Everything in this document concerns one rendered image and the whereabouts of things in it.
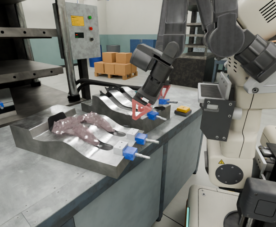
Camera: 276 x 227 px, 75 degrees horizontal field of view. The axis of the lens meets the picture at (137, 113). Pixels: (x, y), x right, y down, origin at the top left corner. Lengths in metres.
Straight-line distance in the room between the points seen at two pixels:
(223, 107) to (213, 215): 0.77
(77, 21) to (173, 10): 1.15
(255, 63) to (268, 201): 0.50
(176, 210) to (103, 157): 1.06
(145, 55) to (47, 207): 0.52
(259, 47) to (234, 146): 0.39
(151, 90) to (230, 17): 0.27
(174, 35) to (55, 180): 0.58
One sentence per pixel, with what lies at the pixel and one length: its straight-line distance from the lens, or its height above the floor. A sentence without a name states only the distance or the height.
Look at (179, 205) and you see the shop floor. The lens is 1.66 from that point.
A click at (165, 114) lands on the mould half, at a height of 0.84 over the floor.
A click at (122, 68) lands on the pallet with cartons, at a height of 0.35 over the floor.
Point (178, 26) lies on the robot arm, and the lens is 0.53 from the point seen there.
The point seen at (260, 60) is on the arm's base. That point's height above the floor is 1.19.
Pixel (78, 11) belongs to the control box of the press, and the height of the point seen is 1.42.
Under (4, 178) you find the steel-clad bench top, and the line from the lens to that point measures 0.80.
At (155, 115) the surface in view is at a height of 0.90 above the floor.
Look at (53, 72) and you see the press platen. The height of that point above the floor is 1.01.
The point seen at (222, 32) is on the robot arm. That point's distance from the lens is 0.51.
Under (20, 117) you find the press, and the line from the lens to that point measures 1.33.
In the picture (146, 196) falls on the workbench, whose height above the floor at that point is 0.40.
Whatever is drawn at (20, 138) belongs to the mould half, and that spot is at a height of 0.86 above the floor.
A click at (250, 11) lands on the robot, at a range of 0.68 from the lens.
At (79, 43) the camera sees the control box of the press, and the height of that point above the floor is 1.19.
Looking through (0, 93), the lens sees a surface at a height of 0.94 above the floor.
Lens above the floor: 1.25
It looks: 23 degrees down
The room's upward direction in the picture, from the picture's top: straight up
